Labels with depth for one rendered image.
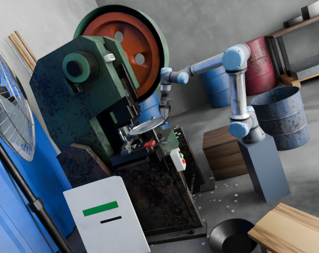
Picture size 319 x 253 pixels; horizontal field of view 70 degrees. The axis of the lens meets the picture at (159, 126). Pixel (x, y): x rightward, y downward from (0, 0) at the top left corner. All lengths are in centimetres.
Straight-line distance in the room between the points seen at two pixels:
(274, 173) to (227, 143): 48
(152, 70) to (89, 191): 107
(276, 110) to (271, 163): 65
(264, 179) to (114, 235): 114
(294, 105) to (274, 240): 137
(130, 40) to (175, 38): 294
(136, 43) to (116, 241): 154
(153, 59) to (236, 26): 311
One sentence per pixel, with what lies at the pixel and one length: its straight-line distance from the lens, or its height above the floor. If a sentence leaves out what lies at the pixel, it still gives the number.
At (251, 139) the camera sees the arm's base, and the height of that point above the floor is 48.
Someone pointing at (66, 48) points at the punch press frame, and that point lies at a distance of 161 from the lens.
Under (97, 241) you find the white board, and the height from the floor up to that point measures 16.
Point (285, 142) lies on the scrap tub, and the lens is 234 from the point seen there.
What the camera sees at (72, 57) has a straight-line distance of 145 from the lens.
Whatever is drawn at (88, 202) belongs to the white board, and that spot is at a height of 46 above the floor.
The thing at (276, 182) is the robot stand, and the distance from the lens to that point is 178.
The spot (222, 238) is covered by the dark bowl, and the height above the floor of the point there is 1.
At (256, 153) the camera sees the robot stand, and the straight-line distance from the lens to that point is 162.
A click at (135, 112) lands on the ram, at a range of 164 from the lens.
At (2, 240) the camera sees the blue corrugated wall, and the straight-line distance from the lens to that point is 225.
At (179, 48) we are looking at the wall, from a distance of 488.
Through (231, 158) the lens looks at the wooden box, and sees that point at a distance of 208.
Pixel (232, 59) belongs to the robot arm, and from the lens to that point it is 131.
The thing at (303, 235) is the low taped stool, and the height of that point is 33.
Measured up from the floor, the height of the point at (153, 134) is 72.
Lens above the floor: 115
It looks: 14 degrees down
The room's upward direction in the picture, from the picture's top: 24 degrees counter-clockwise
